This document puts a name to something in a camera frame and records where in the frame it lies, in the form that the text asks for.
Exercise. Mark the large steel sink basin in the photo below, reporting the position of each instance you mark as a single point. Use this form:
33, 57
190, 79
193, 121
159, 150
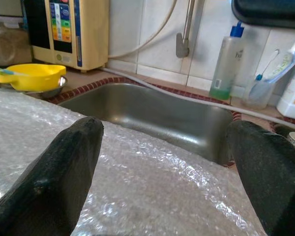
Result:
150, 113

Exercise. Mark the clear bubble wrap sheet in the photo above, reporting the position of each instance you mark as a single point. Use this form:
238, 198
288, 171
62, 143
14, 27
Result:
150, 184

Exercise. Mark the clear plastic cup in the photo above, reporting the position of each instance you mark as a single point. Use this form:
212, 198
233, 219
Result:
258, 96

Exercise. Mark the white toothpaste tube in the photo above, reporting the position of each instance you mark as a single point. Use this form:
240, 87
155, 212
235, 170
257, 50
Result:
285, 64

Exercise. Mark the yellow plastic bowl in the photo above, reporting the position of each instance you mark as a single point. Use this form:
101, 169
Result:
37, 73

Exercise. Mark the black hanging tray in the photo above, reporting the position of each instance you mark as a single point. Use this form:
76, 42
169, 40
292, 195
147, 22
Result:
268, 12

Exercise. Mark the dish soap bottle blue cap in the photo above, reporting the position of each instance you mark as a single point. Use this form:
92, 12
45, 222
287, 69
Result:
223, 73

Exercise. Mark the shallow steel bowl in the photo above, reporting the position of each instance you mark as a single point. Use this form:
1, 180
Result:
56, 91

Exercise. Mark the green toothbrush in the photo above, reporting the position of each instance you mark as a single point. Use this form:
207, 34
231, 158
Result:
5, 71

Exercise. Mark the white detergent bottle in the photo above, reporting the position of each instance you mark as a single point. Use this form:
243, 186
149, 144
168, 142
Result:
292, 103

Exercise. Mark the cream water ionizer machine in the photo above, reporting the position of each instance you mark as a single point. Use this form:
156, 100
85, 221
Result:
93, 37

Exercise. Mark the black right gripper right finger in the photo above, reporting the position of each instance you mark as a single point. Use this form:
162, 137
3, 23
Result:
273, 177

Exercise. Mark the grey metal faucet pipe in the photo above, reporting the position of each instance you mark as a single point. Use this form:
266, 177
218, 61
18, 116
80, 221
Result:
182, 46

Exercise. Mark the grey plastic container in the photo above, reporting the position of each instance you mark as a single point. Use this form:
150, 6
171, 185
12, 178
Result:
5, 7

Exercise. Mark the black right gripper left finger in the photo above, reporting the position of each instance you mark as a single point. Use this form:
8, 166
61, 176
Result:
51, 177

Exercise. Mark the jar of brown powder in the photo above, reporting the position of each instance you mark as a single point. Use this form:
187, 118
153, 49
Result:
7, 46

